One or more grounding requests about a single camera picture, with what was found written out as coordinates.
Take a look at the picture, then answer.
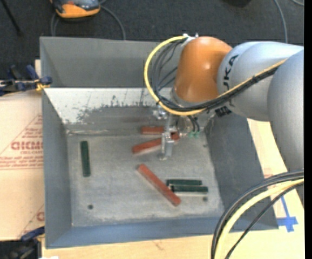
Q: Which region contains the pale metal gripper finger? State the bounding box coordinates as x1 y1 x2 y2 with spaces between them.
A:
159 133 167 161
166 133 177 158

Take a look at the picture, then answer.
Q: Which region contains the red-brown flat block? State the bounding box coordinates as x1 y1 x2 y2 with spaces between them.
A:
131 132 180 156
140 125 165 136
135 163 182 207

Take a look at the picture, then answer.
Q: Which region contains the grey metal bin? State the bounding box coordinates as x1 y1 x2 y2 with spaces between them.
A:
39 36 280 249

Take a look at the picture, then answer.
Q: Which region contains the brown cardboard board red print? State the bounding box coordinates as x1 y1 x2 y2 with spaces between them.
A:
0 87 46 242

